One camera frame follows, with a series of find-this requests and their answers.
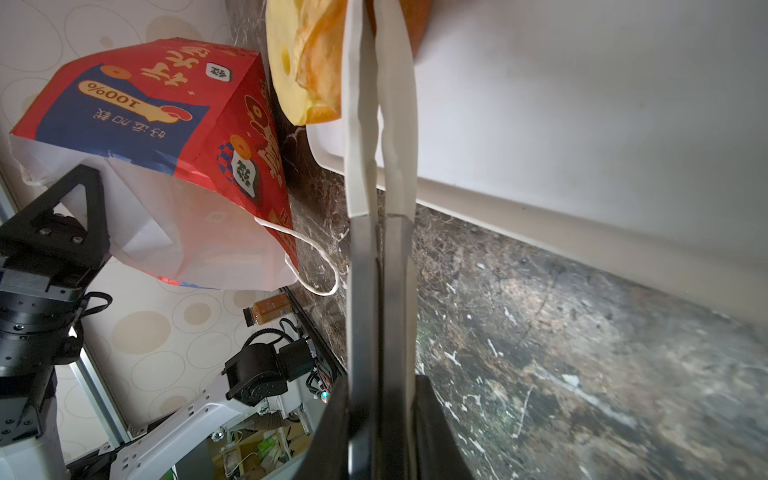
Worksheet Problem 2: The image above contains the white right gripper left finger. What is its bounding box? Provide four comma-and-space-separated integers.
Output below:
342, 1, 380, 479

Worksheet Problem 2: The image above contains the glass jar black lid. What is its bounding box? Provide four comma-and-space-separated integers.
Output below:
243, 292, 292, 327

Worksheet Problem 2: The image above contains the silver aluminium rail left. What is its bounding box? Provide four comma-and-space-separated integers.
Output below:
70, 346, 133, 450

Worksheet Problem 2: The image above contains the brown round fake bun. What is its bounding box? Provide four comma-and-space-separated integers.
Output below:
292, 0, 433, 124

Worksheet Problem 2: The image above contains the white cutting board tray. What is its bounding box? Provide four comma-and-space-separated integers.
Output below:
305, 0, 768, 328

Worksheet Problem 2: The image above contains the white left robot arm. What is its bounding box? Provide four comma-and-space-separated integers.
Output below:
1, 165, 339, 479

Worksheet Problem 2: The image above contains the yellow ring fake bread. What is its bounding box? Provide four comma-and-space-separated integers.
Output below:
265, 0, 312, 126

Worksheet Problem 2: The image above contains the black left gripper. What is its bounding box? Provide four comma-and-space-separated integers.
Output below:
1, 165, 110, 444

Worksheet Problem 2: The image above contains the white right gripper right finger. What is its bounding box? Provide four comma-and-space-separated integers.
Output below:
373, 1, 418, 479

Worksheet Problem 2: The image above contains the red paper gift bag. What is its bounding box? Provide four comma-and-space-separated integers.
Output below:
10, 38, 305, 291

